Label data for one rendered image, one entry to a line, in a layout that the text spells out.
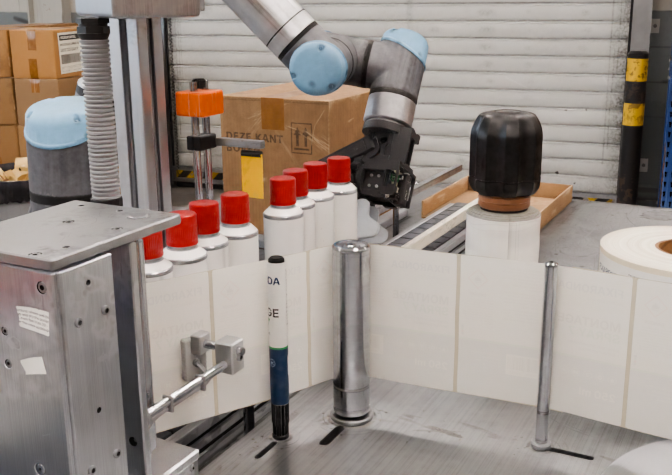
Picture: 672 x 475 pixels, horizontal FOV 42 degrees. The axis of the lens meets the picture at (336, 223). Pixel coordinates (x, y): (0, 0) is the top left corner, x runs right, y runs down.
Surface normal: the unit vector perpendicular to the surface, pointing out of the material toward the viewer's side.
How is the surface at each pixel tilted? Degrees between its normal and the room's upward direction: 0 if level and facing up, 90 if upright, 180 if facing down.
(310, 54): 92
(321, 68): 91
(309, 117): 90
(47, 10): 90
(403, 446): 0
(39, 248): 0
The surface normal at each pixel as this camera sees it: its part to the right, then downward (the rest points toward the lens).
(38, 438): -0.46, 0.23
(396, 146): -0.41, -0.28
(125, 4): 0.47, 0.22
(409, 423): -0.01, -0.97
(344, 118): 0.89, 0.11
